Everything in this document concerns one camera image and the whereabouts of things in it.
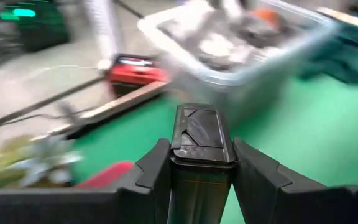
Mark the red and black power station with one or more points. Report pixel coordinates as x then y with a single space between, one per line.
135 73

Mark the dark green cloth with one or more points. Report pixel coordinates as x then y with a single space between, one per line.
343 59

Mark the dark equipment with green light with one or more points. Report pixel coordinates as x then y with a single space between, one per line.
42 28

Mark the black pepper spice tin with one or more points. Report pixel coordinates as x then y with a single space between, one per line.
202 133

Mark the pink plastic bin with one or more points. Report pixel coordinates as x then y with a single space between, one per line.
107 175

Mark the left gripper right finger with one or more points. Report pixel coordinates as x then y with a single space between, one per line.
291 205

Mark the orange cloth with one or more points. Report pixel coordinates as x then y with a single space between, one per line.
266 15

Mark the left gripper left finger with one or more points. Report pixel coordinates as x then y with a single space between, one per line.
73 205

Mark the white pole with round base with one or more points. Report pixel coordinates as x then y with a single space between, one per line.
104 31

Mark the small succulent plant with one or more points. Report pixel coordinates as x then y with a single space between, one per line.
30 165

